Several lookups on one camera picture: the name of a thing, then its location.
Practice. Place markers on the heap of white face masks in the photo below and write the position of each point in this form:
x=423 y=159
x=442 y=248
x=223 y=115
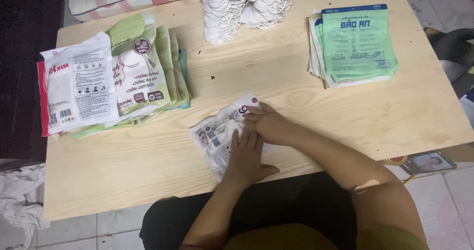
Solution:
x=240 y=9

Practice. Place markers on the pile of filled mask packets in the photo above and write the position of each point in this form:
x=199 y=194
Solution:
x=111 y=79

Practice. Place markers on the stack of empty green packets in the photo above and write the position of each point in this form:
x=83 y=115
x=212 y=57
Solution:
x=353 y=46

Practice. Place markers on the person's right hand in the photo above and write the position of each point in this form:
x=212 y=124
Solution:
x=272 y=126

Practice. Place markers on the dark brown furniture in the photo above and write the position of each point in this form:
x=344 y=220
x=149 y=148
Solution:
x=26 y=68

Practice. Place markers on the person's black trousers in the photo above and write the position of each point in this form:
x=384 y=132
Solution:
x=281 y=202

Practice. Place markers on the yellow red tape roll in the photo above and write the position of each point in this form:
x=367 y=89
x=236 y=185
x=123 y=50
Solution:
x=395 y=160

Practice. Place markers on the black phone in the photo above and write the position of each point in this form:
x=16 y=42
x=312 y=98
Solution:
x=429 y=163

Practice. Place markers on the person's left hand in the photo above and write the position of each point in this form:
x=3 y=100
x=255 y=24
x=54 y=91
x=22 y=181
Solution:
x=246 y=163

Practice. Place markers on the white crumpled cloth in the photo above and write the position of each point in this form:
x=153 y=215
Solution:
x=20 y=200

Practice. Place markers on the person's right fingers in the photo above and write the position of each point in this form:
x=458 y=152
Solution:
x=254 y=117

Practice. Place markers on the person's olive shirt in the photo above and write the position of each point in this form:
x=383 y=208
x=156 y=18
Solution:
x=296 y=239

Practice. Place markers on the clear white mask packet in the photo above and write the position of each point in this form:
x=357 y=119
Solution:
x=214 y=135

